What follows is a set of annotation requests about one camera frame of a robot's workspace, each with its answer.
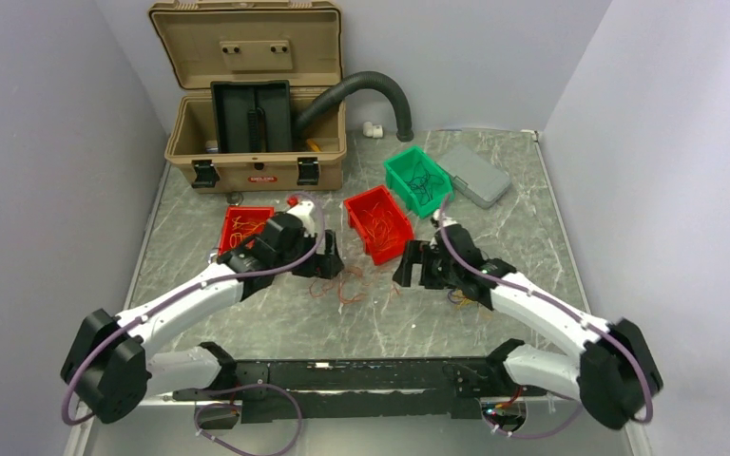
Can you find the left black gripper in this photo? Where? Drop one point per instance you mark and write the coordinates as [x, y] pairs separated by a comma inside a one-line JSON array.
[[323, 265]]

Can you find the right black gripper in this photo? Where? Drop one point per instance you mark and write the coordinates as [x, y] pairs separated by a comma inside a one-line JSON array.
[[411, 256]]

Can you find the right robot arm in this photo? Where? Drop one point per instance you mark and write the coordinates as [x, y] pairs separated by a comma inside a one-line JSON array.
[[566, 340]]

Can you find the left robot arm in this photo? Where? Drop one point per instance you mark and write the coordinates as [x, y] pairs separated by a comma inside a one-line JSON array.
[[116, 361]]

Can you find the right red plastic bin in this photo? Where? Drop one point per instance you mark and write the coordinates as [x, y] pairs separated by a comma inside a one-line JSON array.
[[382, 226]]

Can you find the red plastic bin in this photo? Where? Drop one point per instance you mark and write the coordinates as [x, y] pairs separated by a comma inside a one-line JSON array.
[[249, 220], [382, 226]]

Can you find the green plastic bin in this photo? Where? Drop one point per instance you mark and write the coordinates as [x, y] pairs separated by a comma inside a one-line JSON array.
[[417, 180]]

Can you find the grey plastic case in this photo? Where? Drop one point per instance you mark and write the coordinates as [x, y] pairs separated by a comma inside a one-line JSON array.
[[482, 182]]

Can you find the left red plastic bin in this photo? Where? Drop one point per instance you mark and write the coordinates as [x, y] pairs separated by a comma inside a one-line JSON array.
[[249, 220]]

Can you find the yellow item in toolbox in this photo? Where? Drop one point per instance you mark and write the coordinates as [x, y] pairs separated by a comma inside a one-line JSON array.
[[313, 145]]

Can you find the silver wrench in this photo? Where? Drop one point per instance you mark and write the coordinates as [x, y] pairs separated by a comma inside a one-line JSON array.
[[233, 200]]

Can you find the white pipe fitting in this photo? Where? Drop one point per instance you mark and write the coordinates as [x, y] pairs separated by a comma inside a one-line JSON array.
[[373, 131]]

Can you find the black toolbox tray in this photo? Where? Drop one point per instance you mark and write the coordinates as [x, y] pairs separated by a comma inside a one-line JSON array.
[[253, 117]]

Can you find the tan plastic toolbox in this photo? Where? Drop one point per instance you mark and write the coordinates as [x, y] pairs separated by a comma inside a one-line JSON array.
[[247, 69]]

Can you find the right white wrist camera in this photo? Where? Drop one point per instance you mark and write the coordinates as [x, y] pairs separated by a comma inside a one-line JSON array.
[[439, 217]]

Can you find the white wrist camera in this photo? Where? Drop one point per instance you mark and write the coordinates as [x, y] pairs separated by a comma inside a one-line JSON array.
[[305, 211], [439, 217]]

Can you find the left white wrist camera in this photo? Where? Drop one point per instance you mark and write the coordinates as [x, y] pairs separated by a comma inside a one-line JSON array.
[[305, 211]]

